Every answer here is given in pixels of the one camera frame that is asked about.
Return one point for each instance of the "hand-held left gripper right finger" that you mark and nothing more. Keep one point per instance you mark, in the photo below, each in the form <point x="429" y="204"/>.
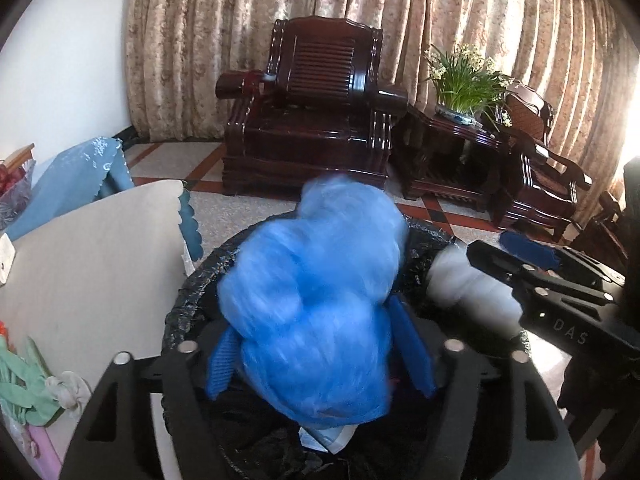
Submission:
<point x="412" y="345"/>

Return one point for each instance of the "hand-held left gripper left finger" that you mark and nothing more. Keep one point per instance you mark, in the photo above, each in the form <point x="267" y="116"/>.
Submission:
<point x="222" y="365"/>

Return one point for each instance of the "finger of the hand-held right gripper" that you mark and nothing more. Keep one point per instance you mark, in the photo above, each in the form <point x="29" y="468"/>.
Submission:
<point x="530" y="252"/>
<point x="500" y="267"/>

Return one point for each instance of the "white tissue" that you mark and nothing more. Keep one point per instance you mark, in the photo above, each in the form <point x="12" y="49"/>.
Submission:
<point x="465" y="290"/>

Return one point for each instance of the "bin with black liner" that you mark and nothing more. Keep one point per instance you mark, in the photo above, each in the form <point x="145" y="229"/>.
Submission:
<point x="200" y="290"/>

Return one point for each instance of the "blue plastic bag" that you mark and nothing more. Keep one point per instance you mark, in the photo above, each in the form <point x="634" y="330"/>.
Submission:
<point x="310" y="310"/>

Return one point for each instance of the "white knotted cloth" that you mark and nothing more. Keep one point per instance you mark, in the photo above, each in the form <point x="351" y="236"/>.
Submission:
<point x="67" y="390"/>

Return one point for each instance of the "green cloth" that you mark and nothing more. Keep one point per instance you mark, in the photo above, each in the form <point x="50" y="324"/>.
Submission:
<point x="25" y="390"/>

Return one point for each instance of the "pink face mask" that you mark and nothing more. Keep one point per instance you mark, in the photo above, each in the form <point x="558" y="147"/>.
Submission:
<point x="37" y="450"/>

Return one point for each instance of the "dark wooden armchair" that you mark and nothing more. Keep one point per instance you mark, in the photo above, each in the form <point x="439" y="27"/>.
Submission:
<point x="545" y="185"/>
<point x="310" y="135"/>

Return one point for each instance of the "dark wooden side table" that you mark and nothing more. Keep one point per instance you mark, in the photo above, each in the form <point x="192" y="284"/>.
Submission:
<point x="440" y="150"/>

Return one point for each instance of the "teal scalloped tablecloth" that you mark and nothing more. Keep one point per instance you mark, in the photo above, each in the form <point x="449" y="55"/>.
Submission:
<point x="190" y="230"/>

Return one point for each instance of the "blue and white plant pot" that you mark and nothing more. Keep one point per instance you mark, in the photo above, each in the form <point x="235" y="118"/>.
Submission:
<point x="455" y="114"/>

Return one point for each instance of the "green flowering plant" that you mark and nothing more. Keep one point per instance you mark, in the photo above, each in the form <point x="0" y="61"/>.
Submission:
<point x="465" y="80"/>

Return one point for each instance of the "blue tablecloth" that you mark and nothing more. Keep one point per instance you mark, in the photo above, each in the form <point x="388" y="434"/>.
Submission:
<point x="75" y="175"/>

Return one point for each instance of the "white tissue box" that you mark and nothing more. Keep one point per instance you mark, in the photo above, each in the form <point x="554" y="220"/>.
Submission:
<point x="5" y="260"/>

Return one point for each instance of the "glass fruit bowl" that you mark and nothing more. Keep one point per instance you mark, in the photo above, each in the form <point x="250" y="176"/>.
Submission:
<point x="17" y="205"/>

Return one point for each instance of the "red apple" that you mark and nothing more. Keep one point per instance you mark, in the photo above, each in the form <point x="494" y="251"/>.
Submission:
<point x="7" y="178"/>

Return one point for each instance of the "wooden television stand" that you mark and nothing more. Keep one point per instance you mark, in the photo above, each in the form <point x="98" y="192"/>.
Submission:
<point x="20" y="156"/>

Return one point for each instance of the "floral beige curtain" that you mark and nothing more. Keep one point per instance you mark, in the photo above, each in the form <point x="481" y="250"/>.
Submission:
<point x="200" y="60"/>

